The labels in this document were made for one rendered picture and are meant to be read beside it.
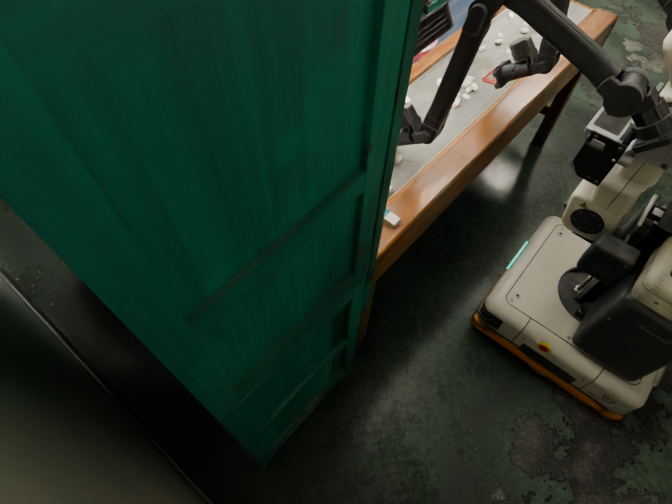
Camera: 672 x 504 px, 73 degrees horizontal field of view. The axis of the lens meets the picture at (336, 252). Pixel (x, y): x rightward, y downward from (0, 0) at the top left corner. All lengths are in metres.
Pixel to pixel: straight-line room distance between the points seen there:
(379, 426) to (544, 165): 1.75
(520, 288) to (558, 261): 0.23
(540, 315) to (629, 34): 2.72
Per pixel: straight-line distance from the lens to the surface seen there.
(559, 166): 2.92
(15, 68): 0.37
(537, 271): 2.07
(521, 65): 1.79
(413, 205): 1.47
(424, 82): 1.96
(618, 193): 1.58
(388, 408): 1.97
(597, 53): 1.24
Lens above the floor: 1.91
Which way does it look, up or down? 58 degrees down
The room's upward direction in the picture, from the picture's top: 2 degrees clockwise
